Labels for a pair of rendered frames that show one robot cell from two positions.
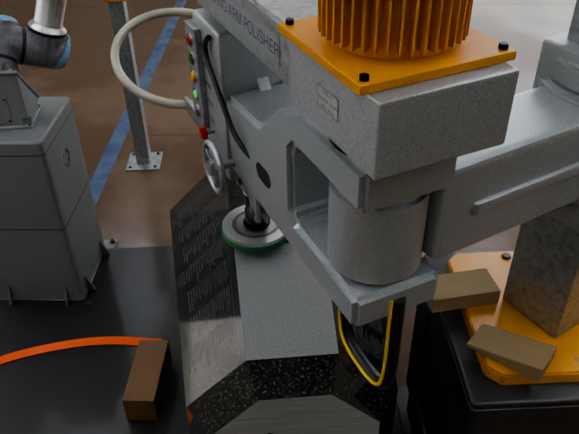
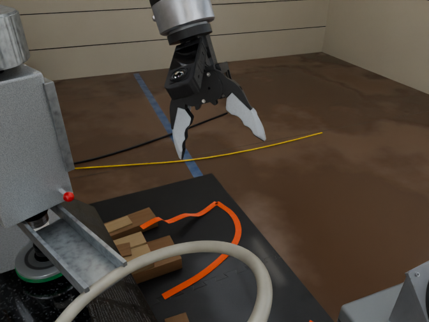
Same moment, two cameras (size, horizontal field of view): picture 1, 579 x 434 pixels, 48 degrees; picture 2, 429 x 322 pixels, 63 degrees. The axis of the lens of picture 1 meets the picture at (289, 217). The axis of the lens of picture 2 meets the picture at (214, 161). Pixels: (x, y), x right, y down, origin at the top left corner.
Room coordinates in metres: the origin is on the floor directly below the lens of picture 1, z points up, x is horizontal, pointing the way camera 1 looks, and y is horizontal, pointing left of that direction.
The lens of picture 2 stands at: (2.70, 0.31, 1.82)
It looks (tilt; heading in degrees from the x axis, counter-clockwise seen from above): 31 degrees down; 157
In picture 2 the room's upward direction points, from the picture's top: straight up
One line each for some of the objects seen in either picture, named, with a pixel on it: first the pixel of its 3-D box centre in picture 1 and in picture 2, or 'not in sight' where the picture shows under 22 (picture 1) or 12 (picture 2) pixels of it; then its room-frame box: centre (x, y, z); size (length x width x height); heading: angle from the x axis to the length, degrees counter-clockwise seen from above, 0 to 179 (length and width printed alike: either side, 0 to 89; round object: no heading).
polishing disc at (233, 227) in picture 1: (256, 224); (47, 254); (1.62, 0.10, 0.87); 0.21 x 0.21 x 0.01
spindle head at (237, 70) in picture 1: (260, 107); (0, 138); (1.55, 0.07, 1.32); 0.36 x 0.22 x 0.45; 25
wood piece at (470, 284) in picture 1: (459, 289); not in sight; (1.38, -0.49, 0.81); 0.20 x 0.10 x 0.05; 100
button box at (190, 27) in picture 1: (199, 75); (54, 126); (1.64, 0.24, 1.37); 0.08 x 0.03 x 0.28; 25
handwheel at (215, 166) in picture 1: (227, 164); not in sight; (1.47, 0.16, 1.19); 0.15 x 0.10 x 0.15; 25
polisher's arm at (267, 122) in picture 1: (308, 170); not in sight; (1.26, -0.05, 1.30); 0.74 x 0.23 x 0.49; 25
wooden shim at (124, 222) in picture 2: not in sight; (113, 226); (0.64, 0.38, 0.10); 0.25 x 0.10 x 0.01; 101
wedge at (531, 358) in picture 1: (510, 346); not in sight; (1.16, -0.57, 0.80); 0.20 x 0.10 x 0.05; 50
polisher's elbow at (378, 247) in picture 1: (376, 218); not in sight; (1.03, -0.17, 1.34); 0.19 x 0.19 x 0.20
